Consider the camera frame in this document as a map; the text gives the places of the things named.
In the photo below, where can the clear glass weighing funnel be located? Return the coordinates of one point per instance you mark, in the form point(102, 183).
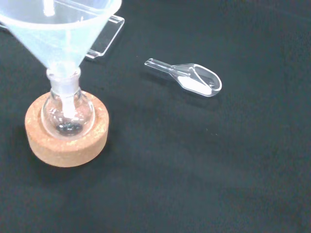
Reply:
point(194, 83)

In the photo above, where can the clear acrylic funnel stand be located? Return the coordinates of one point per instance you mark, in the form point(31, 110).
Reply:
point(107, 41)

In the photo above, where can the clear round-bottom flask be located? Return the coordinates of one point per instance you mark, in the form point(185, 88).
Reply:
point(85, 114)

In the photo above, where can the black bench cloth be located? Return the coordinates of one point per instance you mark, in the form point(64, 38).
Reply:
point(194, 157)

